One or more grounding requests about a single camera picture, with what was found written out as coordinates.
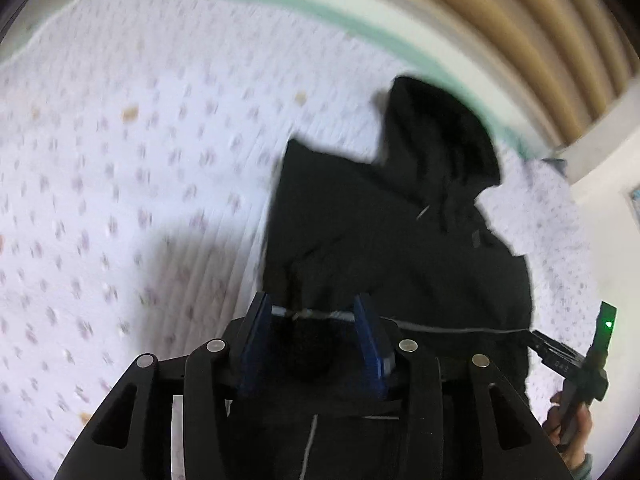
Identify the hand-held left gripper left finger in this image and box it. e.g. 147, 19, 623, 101
54, 292, 274, 480

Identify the white floral quilted blanket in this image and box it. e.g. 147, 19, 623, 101
0, 0, 597, 480

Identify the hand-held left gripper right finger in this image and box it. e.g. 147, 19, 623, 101
353, 293, 576, 480

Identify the person's right hand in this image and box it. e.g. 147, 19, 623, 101
543, 392, 594, 467

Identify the beige ribbed headboard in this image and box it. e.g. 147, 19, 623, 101
370, 0, 640, 147

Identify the green and white bed sheet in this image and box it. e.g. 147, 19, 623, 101
95, 0, 543, 161

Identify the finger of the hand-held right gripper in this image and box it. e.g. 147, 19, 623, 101
529, 329, 582, 377

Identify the person's right forearm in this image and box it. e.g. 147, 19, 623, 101
569, 454, 597, 480

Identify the black hooded jacket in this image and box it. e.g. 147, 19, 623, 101
260, 76, 534, 480

